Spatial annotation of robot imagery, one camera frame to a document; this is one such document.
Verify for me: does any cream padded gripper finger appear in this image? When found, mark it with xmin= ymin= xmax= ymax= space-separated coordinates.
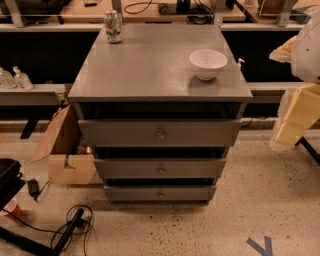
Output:
xmin=269 ymin=83 xmax=320 ymax=152

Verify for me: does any grey drawer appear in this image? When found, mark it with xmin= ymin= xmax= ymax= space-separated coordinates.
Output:
xmin=104 ymin=186 xmax=216 ymax=202
xmin=79 ymin=120 xmax=240 ymax=147
xmin=94 ymin=159 xmax=225 ymax=179

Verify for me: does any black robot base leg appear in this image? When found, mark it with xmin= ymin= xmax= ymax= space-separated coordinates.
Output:
xmin=297 ymin=137 xmax=320 ymax=165

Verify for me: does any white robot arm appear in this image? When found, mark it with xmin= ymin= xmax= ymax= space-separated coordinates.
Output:
xmin=269 ymin=13 xmax=320 ymax=152

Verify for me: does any grey wooden drawer cabinet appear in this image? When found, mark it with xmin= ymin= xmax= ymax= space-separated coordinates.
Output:
xmin=69 ymin=24 xmax=252 ymax=187

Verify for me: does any grey bottom drawer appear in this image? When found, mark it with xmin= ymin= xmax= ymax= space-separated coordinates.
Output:
xmin=104 ymin=186 xmax=216 ymax=202

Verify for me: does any grey top drawer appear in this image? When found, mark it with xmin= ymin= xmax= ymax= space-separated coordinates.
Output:
xmin=79 ymin=120 xmax=240 ymax=147

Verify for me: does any open cardboard box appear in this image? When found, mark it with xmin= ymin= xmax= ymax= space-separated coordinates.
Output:
xmin=31 ymin=105 xmax=102 ymax=185

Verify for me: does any white pump bottle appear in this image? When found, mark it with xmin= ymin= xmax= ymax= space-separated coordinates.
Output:
xmin=237 ymin=58 xmax=245 ymax=71

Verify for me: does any white ceramic bowl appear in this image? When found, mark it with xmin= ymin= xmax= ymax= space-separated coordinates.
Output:
xmin=189 ymin=49 xmax=228 ymax=81

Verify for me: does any black power adapter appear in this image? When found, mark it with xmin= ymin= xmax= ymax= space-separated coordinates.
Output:
xmin=27 ymin=179 xmax=40 ymax=198

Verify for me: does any clear sanitizer bottle right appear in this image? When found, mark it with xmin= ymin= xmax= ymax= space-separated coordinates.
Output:
xmin=13 ymin=66 xmax=33 ymax=90

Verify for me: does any clear sanitizer bottle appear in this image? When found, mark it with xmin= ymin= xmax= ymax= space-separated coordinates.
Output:
xmin=13 ymin=66 xmax=33 ymax=90
xmin=0 ymin=67 xmax=16 ymax=89

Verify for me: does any clear sanitizer bottle left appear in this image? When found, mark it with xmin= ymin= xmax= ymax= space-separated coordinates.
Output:
xmin=0 ymin=67 xmax=16 ymax=89

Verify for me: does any black bin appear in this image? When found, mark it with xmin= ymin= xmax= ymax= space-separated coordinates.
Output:
xmin=0 ymin=158 xmax=25 ymax=209

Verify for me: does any red plastic cup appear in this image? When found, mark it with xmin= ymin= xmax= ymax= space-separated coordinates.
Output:
xmin=0 ymin=198 xmax=23 ymax=220

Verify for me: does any black stand base bar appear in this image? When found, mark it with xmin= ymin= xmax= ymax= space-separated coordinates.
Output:
xmin=0 ymin=209 xmax=84 ymax=256

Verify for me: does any black cable coil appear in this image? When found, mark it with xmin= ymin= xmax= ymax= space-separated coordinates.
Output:
xmin=49 ymin=204 xmax=95 ymax=256

